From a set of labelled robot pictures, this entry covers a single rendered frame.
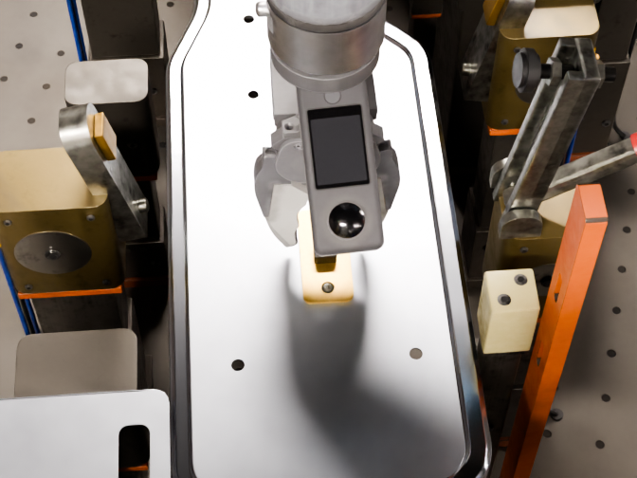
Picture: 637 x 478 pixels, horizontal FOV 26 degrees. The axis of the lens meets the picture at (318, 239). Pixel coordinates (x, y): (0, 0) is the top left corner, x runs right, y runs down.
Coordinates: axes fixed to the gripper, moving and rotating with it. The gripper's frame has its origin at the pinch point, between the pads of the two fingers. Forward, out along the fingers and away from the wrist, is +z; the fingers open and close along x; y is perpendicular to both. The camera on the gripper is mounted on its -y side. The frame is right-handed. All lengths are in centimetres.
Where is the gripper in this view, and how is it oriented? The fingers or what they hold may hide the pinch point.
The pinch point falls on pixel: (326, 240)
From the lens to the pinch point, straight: 103.5
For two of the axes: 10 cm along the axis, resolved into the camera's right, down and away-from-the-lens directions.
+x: -10.0, 0.6, -0.4
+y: -0.7, -8.2, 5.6
